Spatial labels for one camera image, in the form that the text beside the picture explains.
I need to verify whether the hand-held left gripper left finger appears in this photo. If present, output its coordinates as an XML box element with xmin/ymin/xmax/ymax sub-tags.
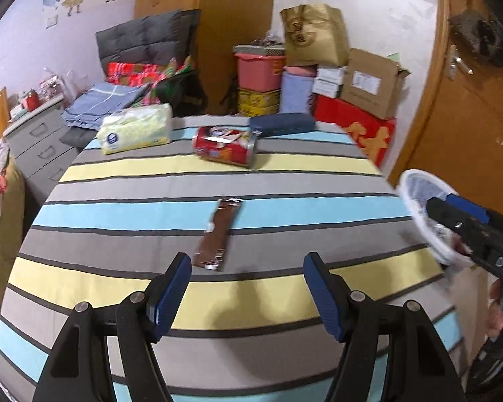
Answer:
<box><xmin>38</xmin><ymin>252</ymin><xmax>192</xmax><ymax>402</ymax></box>

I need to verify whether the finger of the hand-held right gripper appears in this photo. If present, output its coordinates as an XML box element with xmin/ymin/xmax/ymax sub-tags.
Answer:
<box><xmin>425</xmin><ymin>198</ymin><xmax>487</xmax><ymax>258</ymax></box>
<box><xmin>444</xmin><ymin>193</ymin><xmax>493</xmax><ymax>227</ymax></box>

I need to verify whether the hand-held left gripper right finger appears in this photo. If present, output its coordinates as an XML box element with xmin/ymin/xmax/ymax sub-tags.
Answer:
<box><xmin>303</xmin><ymin>252</ymin><xmax>464</xmax><ymax>402</ymax></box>

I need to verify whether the white round trash bin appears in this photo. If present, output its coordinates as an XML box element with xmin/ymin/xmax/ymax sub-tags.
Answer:
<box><xmin>398</xmin><ymin>169</ymin><xmax>481</xmax><ymax>267</ymax></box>

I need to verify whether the brown snack wrapper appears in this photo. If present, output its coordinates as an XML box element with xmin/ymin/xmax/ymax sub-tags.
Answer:
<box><xmin>192</xmin><ymin>198</ymin><xmax>244</xmax><ymax>272</ymax></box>

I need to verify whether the person's right hand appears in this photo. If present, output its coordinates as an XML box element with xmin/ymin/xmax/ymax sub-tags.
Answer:
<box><xmin>487</xmin><ymin>278</ymin><xmax>503</xmax><ymax>340</ymax></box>

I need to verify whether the wooden door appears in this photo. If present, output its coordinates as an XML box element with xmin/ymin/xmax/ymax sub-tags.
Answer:
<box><xmin>386</xmin><ymin>0</ymin><xmax>503</xmax><ymax>227</ymax></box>

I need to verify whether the striped tablecloth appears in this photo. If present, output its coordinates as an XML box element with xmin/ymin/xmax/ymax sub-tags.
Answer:
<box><xmin>0</xmin><ymin>115</ymin><xmax>466</xmax><ymax>402</ymax></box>

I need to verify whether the red cardboard box gold print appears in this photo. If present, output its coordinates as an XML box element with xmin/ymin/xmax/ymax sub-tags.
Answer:
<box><xmin>314</xmin><ymin>95</ymin><xmax>397</xmax><ymax>169</ymax></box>

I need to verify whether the open brown cardboard box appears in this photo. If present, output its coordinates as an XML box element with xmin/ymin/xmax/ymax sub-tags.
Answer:
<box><xmin>339</xmin><ymin>48</ymin><xmax>411</xmax><ymax>120</ymax></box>

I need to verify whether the red drink can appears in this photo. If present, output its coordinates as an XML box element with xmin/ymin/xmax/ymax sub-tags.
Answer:
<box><xmin>192</xmin><ymin>125</ymin><xmax>258</xmax><ymax>169</ymax></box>

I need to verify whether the yellow tissue pack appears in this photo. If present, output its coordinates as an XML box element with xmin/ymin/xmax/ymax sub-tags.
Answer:
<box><xmin>96</xmin><ymin>103</ymin><xmax>173</xmax><ymax>156</ymax></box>

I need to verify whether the dark blurred object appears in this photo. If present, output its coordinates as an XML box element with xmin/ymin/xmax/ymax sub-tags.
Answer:
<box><xmin>448</xmin><ymin>8</ymin><xmax>503</xmax><ymax>68</ymax></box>

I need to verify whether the white carton box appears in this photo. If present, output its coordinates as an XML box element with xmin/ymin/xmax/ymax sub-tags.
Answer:
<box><xmin>312</xmin><ymin>79</ymin><xmax>344</xmax><ymax>97</ymax></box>
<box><xmin>316</xmin><ymin>66</ymin><xmax>347</xmax><ymax>83</ymax></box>

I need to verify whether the dark blue case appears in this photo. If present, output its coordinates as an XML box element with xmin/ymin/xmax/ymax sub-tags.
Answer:
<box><xmin>249</xmin><ymin>112</ymin><xmax>315</xmax><ymax>138</ymax></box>

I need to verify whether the light blue storage box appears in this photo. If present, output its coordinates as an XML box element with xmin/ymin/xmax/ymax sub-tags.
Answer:
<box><xmin>281</xmin><ymin>66</ymin><xmax>318</xmax><ymax>115</ymax></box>

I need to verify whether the black bag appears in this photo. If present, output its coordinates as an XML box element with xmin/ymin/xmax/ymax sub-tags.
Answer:
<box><xmin>155</xmin><ymin>71</ymin><xmax>209</xmax><ymax>116</ymax></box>

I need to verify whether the grey drawer cabinet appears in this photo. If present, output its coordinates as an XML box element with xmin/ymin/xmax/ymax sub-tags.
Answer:
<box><xmin>2</xmin><ymin>94</ymin><xmax>83</xmax><ymax>207</ymax></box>

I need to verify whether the floral quilt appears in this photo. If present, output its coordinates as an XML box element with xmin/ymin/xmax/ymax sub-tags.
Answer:
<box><xmin>0</xmin><ymin>138</ymin><xmax>26</xmax><ymax>256</ymax></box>

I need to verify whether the blue folded cloth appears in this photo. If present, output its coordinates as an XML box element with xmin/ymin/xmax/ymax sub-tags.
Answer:
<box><xmin>61</xmin><ymin>83</ymin><xmax>152</xmax><ymax>130</ymax></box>

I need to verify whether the yellow printed box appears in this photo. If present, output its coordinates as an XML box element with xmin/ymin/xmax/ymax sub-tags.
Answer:
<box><xmin>237</xmin><ymin>88</ymin><xmax>282</xmax><ymax>117</ymax></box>

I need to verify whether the brown paper bag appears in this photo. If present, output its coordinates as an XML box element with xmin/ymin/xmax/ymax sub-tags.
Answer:
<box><xmin>280</xmin><ymin>3</ymin><xmax>351</xmax><ymax>67</ymax></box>

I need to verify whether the red plaid cloth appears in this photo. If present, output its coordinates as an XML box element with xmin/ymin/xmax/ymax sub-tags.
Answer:
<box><xmin>107</xmin><ymin>59</ymin><xmax>198</xmax><ymax>89</ymax></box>

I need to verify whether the pink plastic basket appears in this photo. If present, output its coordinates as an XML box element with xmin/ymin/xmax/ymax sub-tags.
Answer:
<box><xmin>234</xmin><ymin>45</ymin><xmax>286</xmax><ymax>92</ymax></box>

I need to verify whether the grey quilted cushion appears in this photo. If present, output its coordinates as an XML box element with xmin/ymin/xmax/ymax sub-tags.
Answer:
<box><xmin>96</xmin><ymin>8</ymin><xmax>202</xmax><ymax>77</ymax></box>

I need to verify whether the wooden wardrobe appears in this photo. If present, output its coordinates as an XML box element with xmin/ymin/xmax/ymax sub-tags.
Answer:
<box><xmin>134</xmin><ymin>0</ymin><xmax>277</xmax><ymax>116</ymax></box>

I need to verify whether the metal door handle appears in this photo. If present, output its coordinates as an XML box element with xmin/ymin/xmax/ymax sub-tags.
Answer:
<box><xmin>446</xmin><ymin>44</ymin><xmax>474</xmax><ymax>80</ymax></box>

